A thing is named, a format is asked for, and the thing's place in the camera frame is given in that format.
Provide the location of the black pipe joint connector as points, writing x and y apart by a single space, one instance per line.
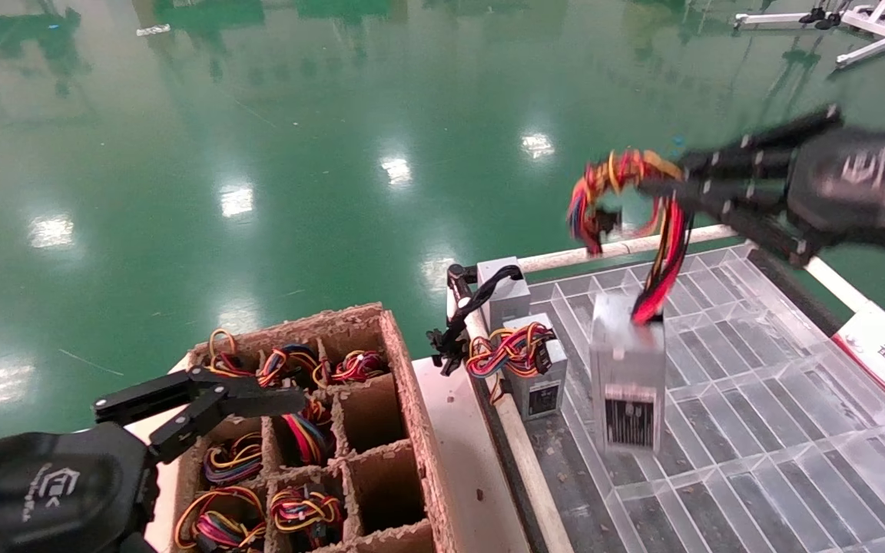
456 278

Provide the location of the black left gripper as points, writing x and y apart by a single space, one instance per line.
43 491

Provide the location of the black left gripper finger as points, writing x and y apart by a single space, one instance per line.
258 401

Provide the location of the white metal stand base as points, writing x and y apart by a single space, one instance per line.
865 21

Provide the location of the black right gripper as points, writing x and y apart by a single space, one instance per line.
865 184

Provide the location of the clear plastic divided tray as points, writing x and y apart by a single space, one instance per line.
757 430

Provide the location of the white cart frame pipe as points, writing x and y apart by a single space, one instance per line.
527 461
834 283
558 259

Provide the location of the brown cardboard divider box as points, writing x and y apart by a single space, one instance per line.
412 399

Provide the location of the white paper scrap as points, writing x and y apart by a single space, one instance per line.
154 30

